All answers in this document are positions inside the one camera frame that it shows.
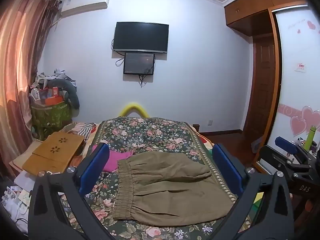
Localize wooden wardrobe cabinet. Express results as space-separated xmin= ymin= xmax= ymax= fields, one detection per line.
xmin=224 ymin=0 xmax=310 ymax=33

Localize light brown board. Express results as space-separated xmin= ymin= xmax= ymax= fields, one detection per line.
xmin=9 ymin=140 xmax=43 ymax=172

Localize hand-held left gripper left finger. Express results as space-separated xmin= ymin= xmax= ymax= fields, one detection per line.
xmin=28 ymin=143 xmax=118 ymax=240

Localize wooden lap table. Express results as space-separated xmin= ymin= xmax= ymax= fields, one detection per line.
xmin=22 ymin=132 xmax=85 ymax=174

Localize orange box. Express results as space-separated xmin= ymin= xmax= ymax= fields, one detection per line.
xmin=44 ymin=97 xmax=64 ymax=106

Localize dark floral blanket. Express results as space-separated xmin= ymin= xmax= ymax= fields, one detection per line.
xmin=60 ymin=117 xmax=253 ymax=240

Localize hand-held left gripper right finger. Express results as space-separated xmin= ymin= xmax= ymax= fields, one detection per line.
xmin=207 ymin=144 xmax=294 ymax=240

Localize green patterned bag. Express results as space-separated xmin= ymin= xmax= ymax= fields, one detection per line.
xmin=31 ymin=101 xmax=73 ymax=140

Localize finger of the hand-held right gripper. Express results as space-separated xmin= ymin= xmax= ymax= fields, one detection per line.
xmin=257 ymin=145 xmax=313 ymax=180
xmin=275 ymin=136 xmax=312 ymax=164

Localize grey plush pillow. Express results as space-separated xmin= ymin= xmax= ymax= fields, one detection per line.
xmin=47 ymin=79 xmax=80 ymax=109

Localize black wall television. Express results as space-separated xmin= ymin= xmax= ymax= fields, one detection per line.
xmin=113 ymin=22 xmax=169 ymax=54

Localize pink curtain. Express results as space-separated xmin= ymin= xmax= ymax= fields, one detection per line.
xmin=0 ymin=0 xmax=61 ymax=178

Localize brown wooden door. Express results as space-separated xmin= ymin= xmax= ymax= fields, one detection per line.
xmin=246 ymin=34 xmax=277 ymax=144

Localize pink cloth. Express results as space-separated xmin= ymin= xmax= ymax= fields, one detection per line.
xmin=91 ymin=145 xmax=134 ymax=173

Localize white air conditioner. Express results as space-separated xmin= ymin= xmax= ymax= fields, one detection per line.
xmin=60 ymin=0 xmax=111 ymax=13

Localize green bottle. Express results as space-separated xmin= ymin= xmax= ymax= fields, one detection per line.
xmin=304 ymin=126 xmax=317 ymax=151

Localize striped cloth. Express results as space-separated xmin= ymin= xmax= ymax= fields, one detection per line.
xmin=62 ymin=122 xmax=97 ymax=141

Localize pile of white papers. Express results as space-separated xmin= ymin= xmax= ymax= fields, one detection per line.
xmin=0 ymin=170 xmax=34 ymax=230

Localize small black wall monitor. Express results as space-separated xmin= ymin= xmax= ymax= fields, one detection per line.
xmin=123 ymin=52 xmax=155 ymax=75

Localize yellow foam arch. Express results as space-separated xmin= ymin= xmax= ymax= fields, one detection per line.
xmin=119 ymin=102 xmax=150 ymax=118

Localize olive green pants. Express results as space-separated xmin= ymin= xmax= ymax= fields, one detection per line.
xmin=112 ymin=151 xmax=237 ymax=227

